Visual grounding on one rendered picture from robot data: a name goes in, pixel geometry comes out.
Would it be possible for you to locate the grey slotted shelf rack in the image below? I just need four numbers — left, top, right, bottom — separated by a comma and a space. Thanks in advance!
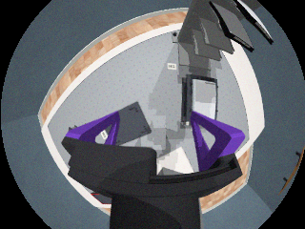
177, 0, 252, 70

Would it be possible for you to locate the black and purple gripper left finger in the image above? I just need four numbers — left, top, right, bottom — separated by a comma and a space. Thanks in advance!
65, 111, 120, 145

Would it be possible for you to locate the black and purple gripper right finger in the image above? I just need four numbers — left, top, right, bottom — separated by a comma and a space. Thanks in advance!
191, 111, 245, 172

